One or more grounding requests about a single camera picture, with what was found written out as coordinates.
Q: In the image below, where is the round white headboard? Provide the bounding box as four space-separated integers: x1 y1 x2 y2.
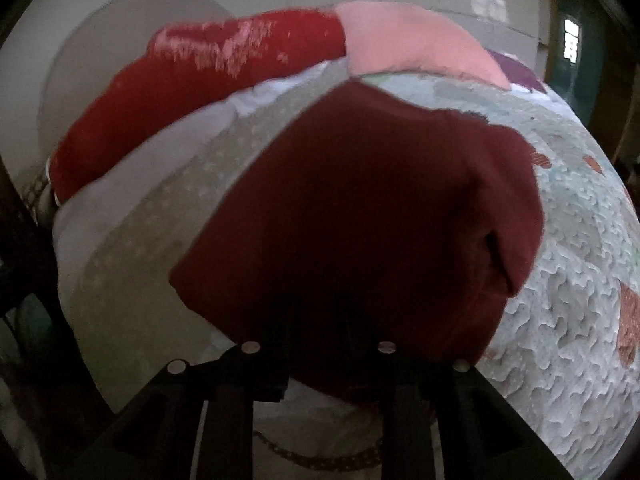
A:
37 0 237 172

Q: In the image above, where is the dark teal door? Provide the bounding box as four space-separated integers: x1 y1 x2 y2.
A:
550 0 606 125

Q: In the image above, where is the red patterned pillow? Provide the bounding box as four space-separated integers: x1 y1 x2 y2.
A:
49 9 346 203

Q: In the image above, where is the purple pillow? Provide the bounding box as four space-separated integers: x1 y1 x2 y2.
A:
487 49 547 93

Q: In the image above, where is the dark red small garment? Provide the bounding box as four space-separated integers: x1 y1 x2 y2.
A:
168 79 547 396

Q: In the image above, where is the white bed sheet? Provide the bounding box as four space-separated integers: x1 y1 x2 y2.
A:
52 56 350 302

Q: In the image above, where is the pink pillow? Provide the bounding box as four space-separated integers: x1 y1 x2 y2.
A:
335 1 511 90

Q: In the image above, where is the white quilt with hearts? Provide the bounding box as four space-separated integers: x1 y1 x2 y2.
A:
62 74 639 479

